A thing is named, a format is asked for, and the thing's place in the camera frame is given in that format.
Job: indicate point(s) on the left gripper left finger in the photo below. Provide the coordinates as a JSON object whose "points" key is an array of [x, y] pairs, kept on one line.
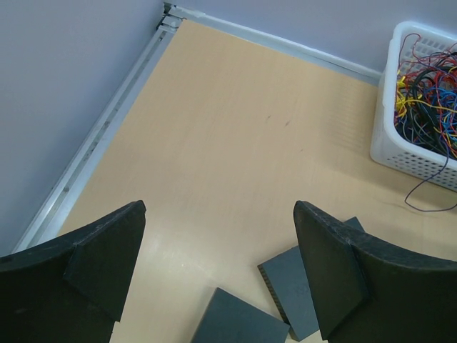
{"points": [[72, 288]]}

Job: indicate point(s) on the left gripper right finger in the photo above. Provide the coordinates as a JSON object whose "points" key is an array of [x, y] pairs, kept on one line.
{"points": [[412, 296]]}

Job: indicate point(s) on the white plastic basket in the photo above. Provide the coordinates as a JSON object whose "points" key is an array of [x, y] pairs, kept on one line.
{"points": [[414, 128]]}

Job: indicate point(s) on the aluminium frame rail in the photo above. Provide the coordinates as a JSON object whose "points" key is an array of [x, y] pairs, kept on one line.
{"points": [[51, 215]]}

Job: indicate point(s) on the black network switch upper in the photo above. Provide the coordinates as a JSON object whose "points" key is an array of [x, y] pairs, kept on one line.
{"points": [[289, 286]]}

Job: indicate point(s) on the black network switch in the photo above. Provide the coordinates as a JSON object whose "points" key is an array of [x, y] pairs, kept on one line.
{"points": [[230, 319], [289, 286]]}

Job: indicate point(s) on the black network switch lower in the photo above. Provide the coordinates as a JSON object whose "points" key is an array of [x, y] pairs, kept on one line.
{"points": [[230, 319]]}

